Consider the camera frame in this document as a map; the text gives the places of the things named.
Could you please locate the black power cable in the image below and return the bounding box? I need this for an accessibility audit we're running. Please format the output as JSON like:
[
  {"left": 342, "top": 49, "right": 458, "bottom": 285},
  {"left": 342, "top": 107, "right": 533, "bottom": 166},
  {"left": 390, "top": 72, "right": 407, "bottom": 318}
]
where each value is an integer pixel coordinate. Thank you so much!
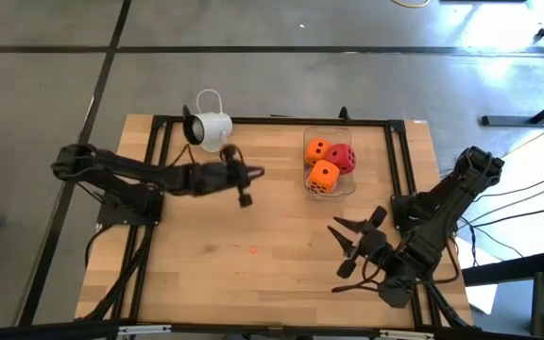
[
  {"left": 469, "top": 204, "right": 544, "bottom": 229},
  {"left": 472, "top": 173, "right": 544, "bottom": 204}
]

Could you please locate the clear plastic bin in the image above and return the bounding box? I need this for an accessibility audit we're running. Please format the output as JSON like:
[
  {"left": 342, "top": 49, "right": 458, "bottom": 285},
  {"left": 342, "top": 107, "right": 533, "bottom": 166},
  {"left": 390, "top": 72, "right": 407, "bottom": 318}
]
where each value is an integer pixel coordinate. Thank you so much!
[{"left": 302, "top": 126, "right": 357, "bottom": 198}]

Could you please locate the yellow floor cable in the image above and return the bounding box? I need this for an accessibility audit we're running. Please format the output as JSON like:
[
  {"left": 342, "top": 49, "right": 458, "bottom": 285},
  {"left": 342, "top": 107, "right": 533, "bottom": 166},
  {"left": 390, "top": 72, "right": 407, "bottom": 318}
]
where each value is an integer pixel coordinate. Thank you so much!
[{"left": 389, "top": 0, "right": 432, "bottom": 9}]

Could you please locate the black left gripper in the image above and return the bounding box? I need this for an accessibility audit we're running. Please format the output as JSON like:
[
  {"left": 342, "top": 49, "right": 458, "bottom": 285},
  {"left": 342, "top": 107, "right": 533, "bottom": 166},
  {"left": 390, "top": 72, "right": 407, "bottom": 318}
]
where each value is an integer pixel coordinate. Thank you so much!
[{"left": 191, "top": 144, "right": 266, "bottom": 209}]

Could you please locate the red foam die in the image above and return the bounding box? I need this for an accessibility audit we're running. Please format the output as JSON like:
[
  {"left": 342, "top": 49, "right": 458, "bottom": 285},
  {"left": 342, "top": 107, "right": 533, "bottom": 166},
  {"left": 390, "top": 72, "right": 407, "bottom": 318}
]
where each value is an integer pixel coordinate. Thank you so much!
[{"left": 324, "top": 143, "right": 357, "bottom": 176}]

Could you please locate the orange foam die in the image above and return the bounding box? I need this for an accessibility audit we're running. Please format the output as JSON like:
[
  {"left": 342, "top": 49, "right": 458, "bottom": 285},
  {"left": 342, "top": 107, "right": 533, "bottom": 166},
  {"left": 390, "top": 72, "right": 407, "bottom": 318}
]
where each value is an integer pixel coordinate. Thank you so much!
[
  {"left": 304, "top": 137, "right": 332, "bottom": 167},
  {"left": 307, "top": 159, "right": 341, "bottom": 195}
]

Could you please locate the silver aluminium bracket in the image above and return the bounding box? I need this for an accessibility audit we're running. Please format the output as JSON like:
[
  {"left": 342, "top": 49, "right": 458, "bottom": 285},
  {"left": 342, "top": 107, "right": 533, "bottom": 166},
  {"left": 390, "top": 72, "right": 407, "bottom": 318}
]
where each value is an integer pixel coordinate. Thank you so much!
[
  {"left": 118, "top": 324, "right": 173, "bottom": 337},
  {"left": 379, "top": 330, "right": 436, "bottom": 340}
]

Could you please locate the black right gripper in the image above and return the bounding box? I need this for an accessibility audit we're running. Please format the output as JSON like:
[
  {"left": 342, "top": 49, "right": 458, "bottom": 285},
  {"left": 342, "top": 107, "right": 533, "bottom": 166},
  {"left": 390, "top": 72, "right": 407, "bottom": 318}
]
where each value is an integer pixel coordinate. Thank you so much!
[{"left": 327, "top": 205, "right": 394, "bottom": 280}]

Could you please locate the black aluminium rig frame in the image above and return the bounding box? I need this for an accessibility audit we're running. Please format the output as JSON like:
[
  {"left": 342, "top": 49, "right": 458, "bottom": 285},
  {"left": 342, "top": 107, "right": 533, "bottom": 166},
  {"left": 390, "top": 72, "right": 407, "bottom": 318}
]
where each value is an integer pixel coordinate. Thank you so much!
[{"left": 76, "top": 106, "right": 474, "bottom": 340}]

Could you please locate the grey desk with black legs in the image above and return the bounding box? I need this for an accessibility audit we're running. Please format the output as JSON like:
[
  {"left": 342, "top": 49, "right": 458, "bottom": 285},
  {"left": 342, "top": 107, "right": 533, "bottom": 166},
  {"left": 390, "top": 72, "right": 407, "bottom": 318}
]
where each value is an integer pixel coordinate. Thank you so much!
[{"left": 482, "top": 89, "right": 544, "bottom": 128}]

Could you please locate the white mug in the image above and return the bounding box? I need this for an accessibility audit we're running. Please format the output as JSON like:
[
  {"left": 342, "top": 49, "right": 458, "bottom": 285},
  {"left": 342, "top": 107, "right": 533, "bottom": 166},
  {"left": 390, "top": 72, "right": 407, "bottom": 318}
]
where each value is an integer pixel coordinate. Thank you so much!
[{"left": 181, "top": 111, "right": 234, "bottom": 153}]

